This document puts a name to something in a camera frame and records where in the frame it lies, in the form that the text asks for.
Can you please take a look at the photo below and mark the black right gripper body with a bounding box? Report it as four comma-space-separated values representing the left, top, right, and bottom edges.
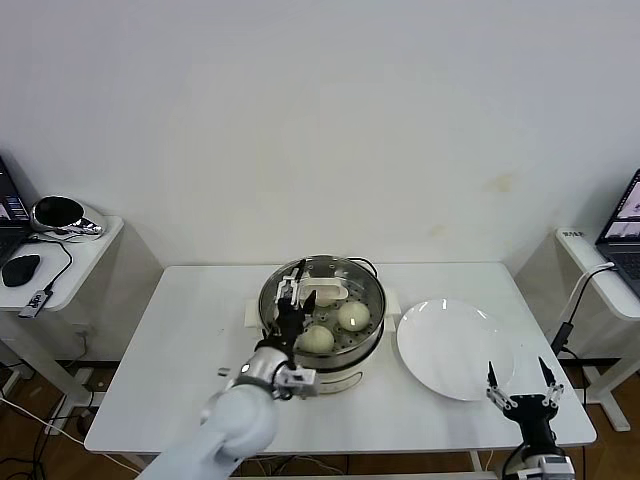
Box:
499, 393, 559, 446

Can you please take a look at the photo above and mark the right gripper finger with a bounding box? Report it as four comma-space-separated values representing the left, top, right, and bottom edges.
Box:
537, 355, 566, 410
484, 360, 516, 412

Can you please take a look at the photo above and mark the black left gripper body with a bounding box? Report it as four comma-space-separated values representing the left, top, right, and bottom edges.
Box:
269, 299, 307, 354

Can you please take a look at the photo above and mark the perforated steel steamer basket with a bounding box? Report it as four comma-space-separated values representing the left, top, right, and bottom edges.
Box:
258, 254, 387, 369

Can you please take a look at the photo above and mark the round white plate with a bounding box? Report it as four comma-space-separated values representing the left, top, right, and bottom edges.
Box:
397, 298, 516, 402

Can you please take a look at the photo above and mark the grey laptop with pink screen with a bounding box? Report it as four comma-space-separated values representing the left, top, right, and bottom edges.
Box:
594, 167, 640, 296

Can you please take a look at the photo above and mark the white side table with mouse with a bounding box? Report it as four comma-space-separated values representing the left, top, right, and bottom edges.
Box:
0, 214, 166, 434

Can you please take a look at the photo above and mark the shiny chrome headset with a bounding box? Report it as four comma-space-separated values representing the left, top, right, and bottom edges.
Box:
30, 193, 109, 241

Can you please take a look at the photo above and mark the small grey USB hub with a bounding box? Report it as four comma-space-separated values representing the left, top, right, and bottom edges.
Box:
18, 288, 55, 319

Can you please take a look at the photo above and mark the black computer mouse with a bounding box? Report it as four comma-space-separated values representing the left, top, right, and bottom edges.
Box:
1, 252, 42, 287

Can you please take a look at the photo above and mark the black laptop with purple screen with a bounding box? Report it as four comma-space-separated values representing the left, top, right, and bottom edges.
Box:
0, 152, 34, 266

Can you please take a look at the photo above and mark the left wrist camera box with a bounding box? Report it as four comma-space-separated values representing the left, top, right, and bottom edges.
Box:
272, 367, 321, 401

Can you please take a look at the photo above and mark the black pot power cord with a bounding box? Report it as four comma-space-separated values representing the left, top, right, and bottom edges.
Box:
344, 255, 379, 276

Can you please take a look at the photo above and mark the thin black desk cable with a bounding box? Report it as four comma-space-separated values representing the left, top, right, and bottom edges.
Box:
24, 234, 74, 296

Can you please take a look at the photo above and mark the white floor cable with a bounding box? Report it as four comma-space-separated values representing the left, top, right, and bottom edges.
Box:
0, 394, 86, 446

